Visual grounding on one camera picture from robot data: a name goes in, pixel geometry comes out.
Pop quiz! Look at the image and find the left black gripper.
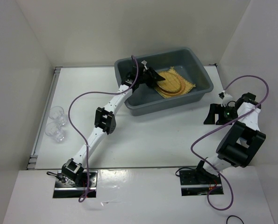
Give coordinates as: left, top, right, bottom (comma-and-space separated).
138, 66, 165, 89

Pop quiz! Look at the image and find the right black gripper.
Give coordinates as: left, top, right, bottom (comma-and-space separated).
203, 103, 239, 125

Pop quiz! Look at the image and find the round bamboo tray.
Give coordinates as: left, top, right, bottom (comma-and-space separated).
157, 71, 182, 93

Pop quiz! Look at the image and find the round orange woven tray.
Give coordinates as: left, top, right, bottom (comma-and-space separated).
163, 79, 185, 96

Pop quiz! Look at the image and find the rectangular woven bamboo mat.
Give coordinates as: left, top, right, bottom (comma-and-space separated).
154, 67, 196, 98

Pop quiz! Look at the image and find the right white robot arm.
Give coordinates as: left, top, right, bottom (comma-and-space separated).
194, 92, 266, 183

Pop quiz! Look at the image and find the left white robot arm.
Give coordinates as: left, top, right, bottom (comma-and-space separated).
60, 66, 165, 187

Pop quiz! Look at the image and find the grey plastic bin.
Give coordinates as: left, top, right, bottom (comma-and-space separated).
125, 47, 214, 116

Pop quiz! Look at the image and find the clear plastic cup upper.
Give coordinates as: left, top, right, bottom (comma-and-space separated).
49, 106, 68, 126

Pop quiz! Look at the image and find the clear plastic cup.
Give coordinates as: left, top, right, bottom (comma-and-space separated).
49, 106, 68, 126
45, 122, 65, 142

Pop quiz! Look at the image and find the clear plastic cup lower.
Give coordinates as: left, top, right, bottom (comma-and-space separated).
45, 122, 65, 142

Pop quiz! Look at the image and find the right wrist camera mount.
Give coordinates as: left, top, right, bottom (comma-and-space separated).
219, 90, 233, 107

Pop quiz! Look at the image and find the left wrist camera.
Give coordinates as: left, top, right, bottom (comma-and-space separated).
141, 60, 148, 70

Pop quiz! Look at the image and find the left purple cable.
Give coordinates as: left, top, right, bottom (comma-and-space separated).
68, 55, 140, 203

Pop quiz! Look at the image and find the purple cable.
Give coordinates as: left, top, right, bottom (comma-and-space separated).
190, 75, 270, 211
68, 55, 140, 203

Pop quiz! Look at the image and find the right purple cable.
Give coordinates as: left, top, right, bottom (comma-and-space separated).
190, 75, 270, 211

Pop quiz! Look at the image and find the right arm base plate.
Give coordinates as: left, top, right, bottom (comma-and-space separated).
175, 167, 224, 196

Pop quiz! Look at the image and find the black cable loop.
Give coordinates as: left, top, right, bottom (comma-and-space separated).
227, 215, 245, 224

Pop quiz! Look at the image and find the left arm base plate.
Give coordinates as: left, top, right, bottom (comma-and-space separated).
47, 170, 98, 199

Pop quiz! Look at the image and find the aluminium table rail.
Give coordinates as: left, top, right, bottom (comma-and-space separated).
27, 66, 62, 170

